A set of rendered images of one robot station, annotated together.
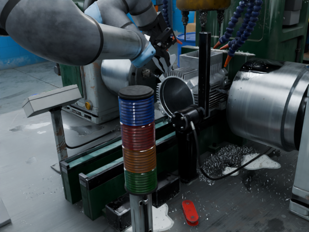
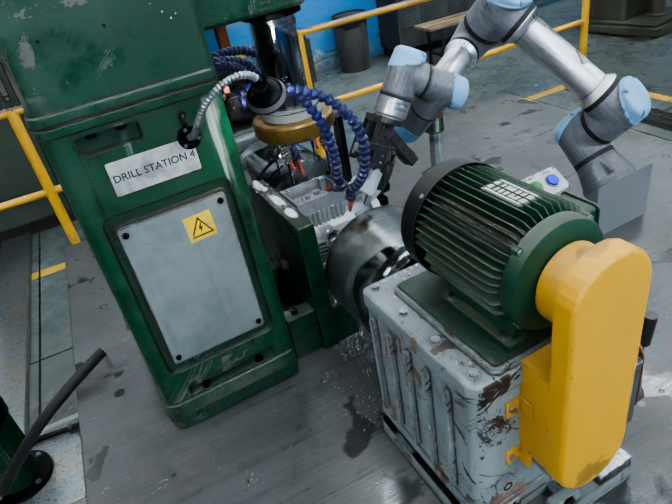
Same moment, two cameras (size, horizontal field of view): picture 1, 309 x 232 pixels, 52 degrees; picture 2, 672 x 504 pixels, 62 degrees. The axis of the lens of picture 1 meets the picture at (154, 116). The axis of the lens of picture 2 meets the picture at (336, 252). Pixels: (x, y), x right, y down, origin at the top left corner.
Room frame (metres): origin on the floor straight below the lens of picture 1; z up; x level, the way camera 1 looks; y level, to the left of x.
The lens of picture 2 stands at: (2.22, 0.31, 1.72)
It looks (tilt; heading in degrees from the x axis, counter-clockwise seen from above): 32 degrees down; 202
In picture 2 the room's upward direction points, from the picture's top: 11 degrees counter-clockwise
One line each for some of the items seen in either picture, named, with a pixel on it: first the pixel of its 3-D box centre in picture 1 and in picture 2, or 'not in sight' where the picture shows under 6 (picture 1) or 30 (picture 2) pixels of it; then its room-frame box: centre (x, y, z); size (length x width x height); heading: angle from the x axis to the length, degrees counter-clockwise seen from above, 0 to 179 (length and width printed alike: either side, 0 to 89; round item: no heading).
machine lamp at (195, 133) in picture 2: not in sight; (230, 107); (1.43, -0.15, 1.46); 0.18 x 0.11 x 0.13; 134
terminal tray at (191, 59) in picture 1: (201, 63); (313, 202); (1.12, -0.17, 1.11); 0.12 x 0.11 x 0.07; 135
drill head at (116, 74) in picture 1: (129, 69); (412, 288); (1.35, 0.10, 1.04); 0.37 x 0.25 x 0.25; 44
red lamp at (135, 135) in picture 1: (138, 131); not in sight; (0.51, 0.03, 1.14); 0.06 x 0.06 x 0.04
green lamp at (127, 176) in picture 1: (140, 175); (434, 123); (0.51, 0.03, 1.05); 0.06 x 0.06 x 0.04
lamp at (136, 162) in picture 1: (139, 153); not in sight; (0.51, 0.03, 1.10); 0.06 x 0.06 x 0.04
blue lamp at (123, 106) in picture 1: (136, 107); not in sight; (0.51, 0.03, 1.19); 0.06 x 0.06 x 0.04
